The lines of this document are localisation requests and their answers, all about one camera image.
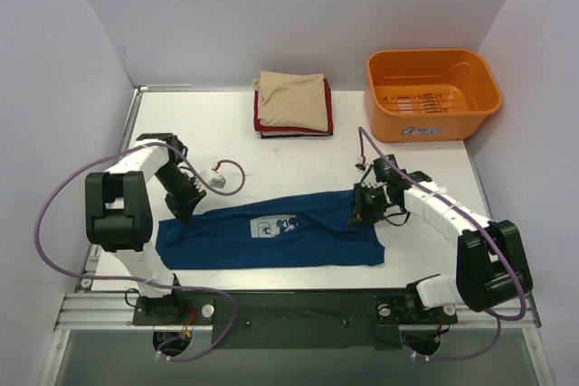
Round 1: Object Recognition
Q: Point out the orange plastic basket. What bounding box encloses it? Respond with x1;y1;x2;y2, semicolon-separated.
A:
365;49;502;143

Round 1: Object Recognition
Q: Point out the red folded t shirt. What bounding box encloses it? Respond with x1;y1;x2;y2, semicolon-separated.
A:
253;79;334;134

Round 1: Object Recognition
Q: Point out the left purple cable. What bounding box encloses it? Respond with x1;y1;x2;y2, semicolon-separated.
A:
33;142;248;363

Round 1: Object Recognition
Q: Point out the beige folded t shirt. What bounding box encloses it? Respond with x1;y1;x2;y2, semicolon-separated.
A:
252;71;329;132

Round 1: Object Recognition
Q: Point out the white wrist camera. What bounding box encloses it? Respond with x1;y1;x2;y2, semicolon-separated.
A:
197;168;226;190
358;163;384;188

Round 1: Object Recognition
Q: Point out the black folded t shirt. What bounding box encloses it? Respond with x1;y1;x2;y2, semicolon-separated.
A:
259;131;334;139

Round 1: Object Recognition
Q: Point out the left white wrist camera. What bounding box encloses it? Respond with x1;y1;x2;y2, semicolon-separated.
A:
197;168;226;190

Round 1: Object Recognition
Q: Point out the blue t shirt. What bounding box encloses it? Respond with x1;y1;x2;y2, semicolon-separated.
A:
156;190;384;270

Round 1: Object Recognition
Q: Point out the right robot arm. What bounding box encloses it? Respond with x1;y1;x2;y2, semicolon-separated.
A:
347;155;534;322

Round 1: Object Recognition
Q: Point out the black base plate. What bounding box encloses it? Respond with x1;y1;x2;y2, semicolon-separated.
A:
133;288;458;354

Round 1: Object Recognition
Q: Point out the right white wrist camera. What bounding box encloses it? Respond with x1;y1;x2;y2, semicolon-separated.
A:
358;163;384;188

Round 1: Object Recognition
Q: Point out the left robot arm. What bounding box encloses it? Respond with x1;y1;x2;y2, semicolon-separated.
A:
85;133;206;325

